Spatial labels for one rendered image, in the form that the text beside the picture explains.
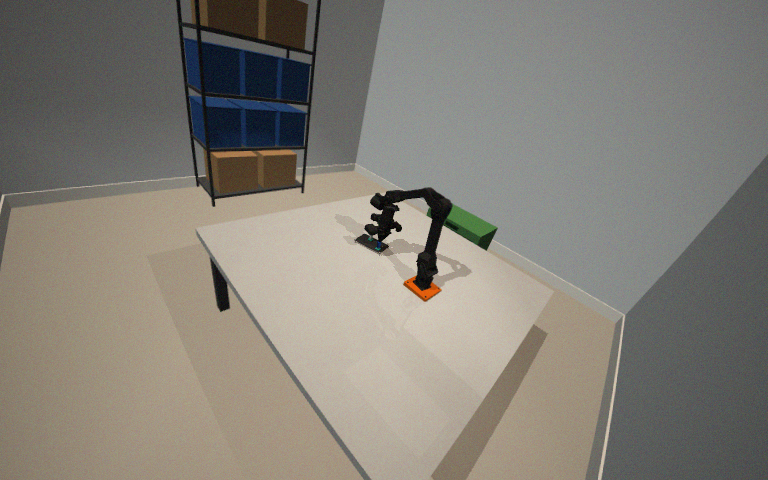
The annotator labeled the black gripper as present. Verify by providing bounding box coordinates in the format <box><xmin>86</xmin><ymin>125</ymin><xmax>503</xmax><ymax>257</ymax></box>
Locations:
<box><xmin>364</xmin><ymin>214</ymin><xmax>402</xmax><ymax>243</ymax></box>

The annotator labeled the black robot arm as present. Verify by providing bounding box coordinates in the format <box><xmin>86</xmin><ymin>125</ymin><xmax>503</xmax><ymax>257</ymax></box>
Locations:
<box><xmin>370</xmin><ymin>187</ymin><xmax>453</xmax><ymax>291</ymax></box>

